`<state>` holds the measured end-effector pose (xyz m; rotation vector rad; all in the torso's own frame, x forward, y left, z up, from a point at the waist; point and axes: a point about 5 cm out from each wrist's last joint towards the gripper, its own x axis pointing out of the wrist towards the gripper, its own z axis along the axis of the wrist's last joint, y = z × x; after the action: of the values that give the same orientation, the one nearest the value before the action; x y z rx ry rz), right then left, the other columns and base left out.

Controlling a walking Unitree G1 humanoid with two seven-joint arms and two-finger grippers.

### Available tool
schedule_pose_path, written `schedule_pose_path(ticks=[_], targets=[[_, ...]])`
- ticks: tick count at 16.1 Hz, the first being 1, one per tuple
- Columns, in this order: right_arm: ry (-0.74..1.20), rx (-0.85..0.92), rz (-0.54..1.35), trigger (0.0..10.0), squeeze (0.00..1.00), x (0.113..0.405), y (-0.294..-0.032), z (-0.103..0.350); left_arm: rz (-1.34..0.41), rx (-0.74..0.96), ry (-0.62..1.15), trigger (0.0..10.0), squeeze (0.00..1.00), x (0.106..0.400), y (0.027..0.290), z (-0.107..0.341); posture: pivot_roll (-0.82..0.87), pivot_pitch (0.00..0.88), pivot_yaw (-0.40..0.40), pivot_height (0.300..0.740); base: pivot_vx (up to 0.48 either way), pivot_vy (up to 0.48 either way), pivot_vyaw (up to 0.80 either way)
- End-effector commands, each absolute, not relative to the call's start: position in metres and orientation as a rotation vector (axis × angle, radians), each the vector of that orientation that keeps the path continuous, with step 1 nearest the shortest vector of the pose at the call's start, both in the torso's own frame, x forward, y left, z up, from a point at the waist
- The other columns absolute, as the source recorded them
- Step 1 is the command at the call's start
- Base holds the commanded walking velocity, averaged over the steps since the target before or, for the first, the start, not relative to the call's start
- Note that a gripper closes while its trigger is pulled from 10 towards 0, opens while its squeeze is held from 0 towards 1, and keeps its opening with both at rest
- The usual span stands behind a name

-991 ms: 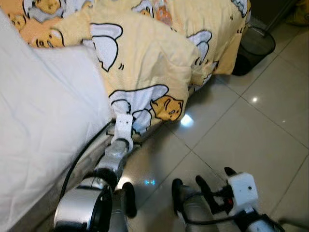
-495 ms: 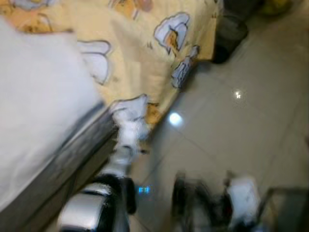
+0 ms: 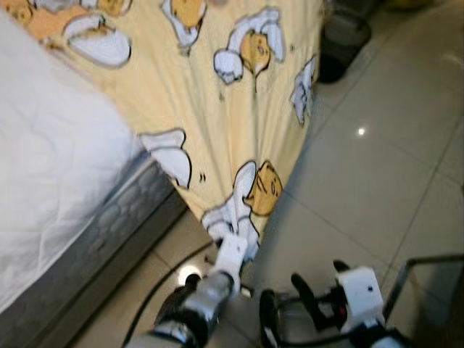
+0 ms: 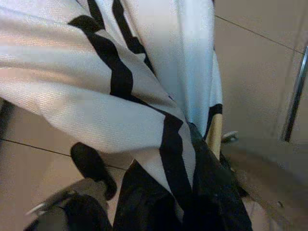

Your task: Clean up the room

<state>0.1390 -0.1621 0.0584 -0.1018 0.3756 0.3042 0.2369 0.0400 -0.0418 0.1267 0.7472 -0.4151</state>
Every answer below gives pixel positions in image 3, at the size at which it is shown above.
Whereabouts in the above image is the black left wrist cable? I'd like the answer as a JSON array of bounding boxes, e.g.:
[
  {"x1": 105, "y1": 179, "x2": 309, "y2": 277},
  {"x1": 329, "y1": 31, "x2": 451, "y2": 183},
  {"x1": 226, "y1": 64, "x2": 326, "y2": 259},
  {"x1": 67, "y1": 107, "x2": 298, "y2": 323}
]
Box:
[{"x1": 123, "y1": 241, "x2": 220, "y2": 346}]

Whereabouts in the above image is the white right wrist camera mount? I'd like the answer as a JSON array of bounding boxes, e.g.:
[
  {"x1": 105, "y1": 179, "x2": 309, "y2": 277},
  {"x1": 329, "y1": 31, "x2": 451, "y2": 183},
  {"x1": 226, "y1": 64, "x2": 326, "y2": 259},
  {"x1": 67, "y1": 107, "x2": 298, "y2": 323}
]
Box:
[{"x1": 335, "y1": 266, "x2": 385, "y2": 331}]

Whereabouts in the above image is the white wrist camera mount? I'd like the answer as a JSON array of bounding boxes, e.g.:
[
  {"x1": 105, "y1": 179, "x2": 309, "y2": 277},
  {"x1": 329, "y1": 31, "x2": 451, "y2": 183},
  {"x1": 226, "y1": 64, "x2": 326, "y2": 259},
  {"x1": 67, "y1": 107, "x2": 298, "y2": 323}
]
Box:
[
  {"x1": 335, "y1": 266, "x2": 385, "y2": 331},
  {"x1": 214, "y1": 232, "x2": 249, "y2": 294}
]

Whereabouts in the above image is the yellow cartoon egg blanket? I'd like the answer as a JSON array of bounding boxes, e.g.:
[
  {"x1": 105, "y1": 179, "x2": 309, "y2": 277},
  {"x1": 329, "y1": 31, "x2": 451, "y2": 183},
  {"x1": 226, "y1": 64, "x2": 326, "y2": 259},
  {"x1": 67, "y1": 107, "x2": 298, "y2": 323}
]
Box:
[{"x1": 0, "y1": 0, "x2": 324, "y2": 256}]

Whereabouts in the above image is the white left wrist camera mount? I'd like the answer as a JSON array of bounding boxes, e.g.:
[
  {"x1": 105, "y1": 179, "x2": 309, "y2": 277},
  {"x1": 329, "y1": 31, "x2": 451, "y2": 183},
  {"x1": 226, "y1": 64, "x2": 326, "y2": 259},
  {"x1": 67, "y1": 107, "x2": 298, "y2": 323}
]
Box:
[{"x1": 214, "y1": 232, "x2": 249, "y2": 294}]

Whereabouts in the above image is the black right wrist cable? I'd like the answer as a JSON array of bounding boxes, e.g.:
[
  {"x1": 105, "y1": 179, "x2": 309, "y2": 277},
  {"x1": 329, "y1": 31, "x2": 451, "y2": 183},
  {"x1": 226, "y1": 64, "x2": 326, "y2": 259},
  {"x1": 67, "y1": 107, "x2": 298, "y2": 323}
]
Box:
[{"x1": 259, "y1": 289, "x2": 341, "y2": 348}]

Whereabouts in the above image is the white bed sheet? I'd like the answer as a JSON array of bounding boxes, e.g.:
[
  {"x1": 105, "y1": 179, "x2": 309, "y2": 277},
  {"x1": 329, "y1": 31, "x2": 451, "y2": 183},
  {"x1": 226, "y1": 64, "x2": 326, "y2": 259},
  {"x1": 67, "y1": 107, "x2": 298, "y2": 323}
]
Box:
[{"x1": 0, "y1": 11, "x2": 146, "y2": 312}]

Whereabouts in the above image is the grey checked fabric chair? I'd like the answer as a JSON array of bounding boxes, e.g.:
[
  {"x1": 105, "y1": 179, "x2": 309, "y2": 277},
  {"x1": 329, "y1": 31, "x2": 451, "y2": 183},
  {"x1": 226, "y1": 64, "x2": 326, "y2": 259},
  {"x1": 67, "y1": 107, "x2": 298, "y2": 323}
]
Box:
[{"x1": 383, "y1": 254, "x2": 464, "y2": 348}]

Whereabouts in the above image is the grey quilted mattress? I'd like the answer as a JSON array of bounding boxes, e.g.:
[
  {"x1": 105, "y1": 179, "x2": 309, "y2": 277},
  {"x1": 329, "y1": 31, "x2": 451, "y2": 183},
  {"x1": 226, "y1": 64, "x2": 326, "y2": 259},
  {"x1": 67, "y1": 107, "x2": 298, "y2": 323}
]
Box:
[{"x1": 0, "y1": 156, "x2": 178, "y2": 341}]

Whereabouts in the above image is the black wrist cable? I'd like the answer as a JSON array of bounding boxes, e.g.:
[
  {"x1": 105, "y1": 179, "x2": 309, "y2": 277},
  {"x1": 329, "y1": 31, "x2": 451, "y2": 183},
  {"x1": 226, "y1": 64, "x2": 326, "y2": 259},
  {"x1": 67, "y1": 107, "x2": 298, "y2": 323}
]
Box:
[
  {"x1": 123, "y1": 241, "x2": 220, "y2": 346},
  {"x1": 259, "y1": 289, "x2": 341, "y2": 348}
]

